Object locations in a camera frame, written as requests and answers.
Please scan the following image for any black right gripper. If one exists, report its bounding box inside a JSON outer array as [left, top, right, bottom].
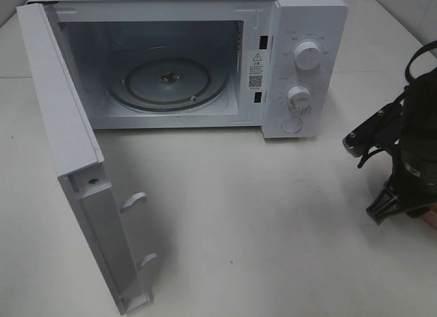
[[342, 103, 437, 225]]

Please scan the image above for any white timer knob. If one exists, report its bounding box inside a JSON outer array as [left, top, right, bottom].
[[287, 85, 311, 109]]

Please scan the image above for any round white door button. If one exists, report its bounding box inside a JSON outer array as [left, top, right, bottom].
[[281, 117, 302, 134]]

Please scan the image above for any pink round plate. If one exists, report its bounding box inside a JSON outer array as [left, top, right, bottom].
[[421, 204, 437, 230]]

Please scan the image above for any white microwave door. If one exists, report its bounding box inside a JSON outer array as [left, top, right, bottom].
[[17, 3, 157, 314]]

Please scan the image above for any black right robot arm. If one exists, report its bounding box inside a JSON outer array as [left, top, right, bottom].
[[342, 71, 436, 224]]

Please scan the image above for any upper white power knob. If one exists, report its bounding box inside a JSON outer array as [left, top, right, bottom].
[[293, 39, 322, 71]]

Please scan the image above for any white microwave oven body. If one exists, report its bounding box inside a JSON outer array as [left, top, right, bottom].
[[17, 0, 348, 139]]

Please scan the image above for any white warning label sticker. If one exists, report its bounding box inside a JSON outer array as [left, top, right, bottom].
[[246, 50, 268, 91]]

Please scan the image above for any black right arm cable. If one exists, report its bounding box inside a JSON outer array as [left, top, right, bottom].
[[356, 40, 437, 169]]

